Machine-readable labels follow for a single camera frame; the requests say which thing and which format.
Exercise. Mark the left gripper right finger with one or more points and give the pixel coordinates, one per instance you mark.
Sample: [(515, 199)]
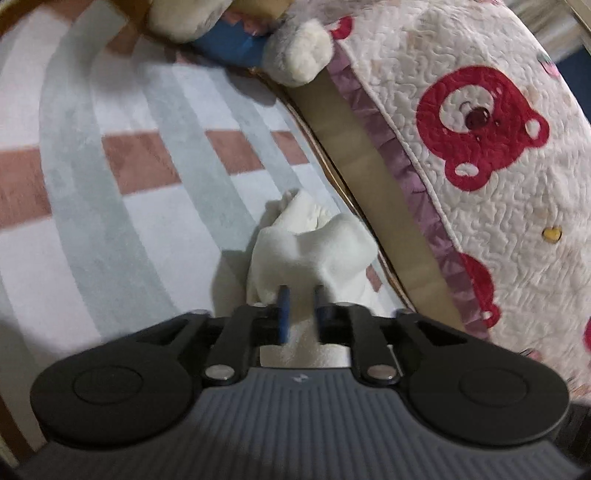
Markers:
[(355, 327)]

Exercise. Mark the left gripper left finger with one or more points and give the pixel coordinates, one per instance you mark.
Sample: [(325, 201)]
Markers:
[(236, 350)]

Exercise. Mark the white fleece zip jacket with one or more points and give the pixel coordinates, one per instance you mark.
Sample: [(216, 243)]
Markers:
[(307, 246)]

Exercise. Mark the checkered pastel floor rug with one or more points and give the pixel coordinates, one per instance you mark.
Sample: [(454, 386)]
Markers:
[(133, 182)]

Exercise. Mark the quilted bear print bedspread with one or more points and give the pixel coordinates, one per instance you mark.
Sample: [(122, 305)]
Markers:
[(492, 152)]

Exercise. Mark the grey plush bunny toy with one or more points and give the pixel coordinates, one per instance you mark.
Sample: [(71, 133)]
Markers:
[(284, 39)]

